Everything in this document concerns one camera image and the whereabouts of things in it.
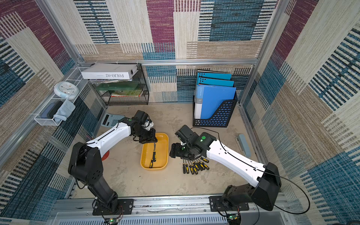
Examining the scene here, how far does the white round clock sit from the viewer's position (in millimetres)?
731

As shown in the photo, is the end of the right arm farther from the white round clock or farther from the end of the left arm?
the white round clock

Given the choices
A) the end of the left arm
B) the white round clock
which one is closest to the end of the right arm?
the end of the left arm
